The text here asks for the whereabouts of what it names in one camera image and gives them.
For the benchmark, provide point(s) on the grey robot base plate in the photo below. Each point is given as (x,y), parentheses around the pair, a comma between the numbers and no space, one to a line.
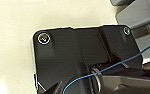
(71,53)

